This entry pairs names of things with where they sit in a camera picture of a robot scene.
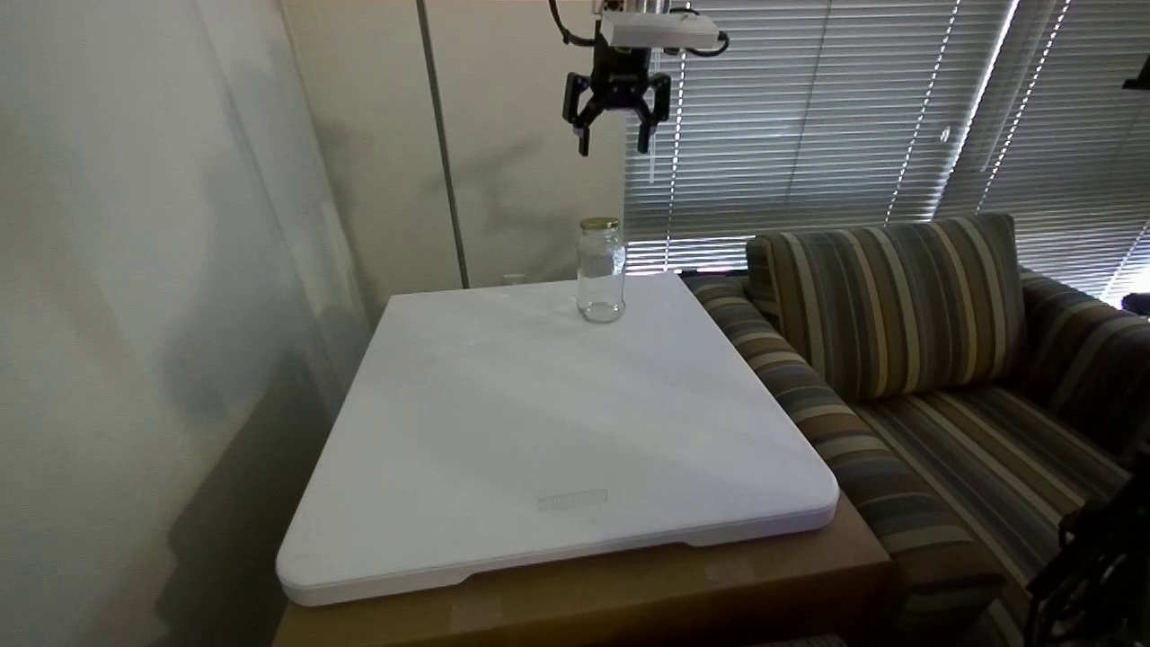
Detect black camera cable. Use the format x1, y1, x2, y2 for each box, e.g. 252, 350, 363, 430
684, 25, 732, 61

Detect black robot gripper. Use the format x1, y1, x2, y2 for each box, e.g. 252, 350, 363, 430
566, 43, 675, 158

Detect striped sofa cushion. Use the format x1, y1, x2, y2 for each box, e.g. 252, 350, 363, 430
746, 212, 1029, 406

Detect white window blinds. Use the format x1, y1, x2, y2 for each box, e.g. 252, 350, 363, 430
621, 0, 1150, 281

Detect clear glass jar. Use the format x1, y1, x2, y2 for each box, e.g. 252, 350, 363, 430
573, 212, 629, 327

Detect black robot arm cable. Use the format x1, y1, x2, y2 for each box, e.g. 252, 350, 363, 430
546, 0, 603, 52

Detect black metal stand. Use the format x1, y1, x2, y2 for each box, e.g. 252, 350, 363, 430
1020, 429, 1150, 647

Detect striped sofa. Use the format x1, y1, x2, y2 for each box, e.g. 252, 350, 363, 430
678, 266, 1150, 647

